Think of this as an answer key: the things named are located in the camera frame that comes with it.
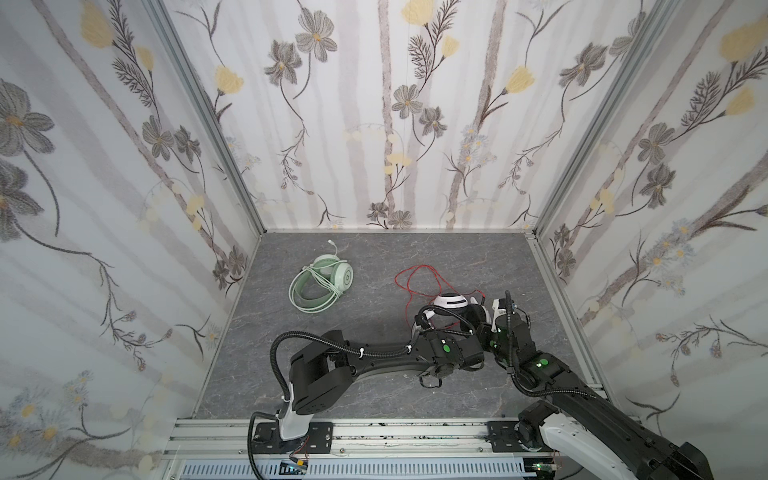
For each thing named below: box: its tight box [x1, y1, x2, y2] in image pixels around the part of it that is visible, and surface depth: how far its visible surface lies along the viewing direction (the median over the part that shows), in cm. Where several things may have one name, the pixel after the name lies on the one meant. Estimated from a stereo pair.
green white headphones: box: [288, 240, 354, 314], surface depth 100 cm
